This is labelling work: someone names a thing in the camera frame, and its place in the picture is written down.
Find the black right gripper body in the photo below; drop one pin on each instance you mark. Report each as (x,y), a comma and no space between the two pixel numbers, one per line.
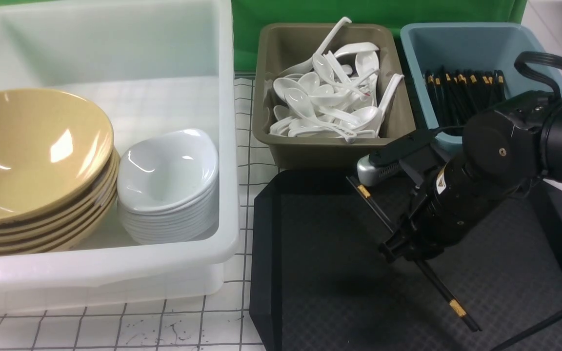
(453,194)

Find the black chopstick gold band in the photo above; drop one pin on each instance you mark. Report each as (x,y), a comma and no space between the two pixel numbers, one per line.
(448,296)
(371,202)

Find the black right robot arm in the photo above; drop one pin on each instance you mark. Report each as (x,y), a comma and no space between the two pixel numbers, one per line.
(506,148)

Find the bundle of black chopsticks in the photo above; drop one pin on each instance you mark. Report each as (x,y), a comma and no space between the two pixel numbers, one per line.
(457,96)

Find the blue plastic chopstick bin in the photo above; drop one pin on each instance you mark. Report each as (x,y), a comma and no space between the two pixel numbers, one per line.
(466,46)

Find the black plastic serving tray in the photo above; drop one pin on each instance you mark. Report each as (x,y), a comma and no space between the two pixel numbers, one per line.
(319,283)

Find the pile of white soup spoons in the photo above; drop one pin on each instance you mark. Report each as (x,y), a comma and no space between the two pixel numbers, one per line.
(333,94)

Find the olive plastic spoon bin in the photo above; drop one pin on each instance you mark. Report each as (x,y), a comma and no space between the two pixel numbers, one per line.
(282,45)

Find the green backdrop cloth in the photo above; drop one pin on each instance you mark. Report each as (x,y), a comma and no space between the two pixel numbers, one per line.
(310,12)

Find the stack of white dishes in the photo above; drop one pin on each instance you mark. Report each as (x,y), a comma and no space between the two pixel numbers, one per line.
(168,188)

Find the large white plastic tub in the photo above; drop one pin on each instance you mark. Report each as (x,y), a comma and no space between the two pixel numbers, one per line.
(108,267)

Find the stack of tan bowls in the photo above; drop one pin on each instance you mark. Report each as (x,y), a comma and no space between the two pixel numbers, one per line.
(58,170)

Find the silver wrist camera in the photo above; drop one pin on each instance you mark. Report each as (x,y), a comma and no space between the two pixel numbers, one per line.
(369,175)

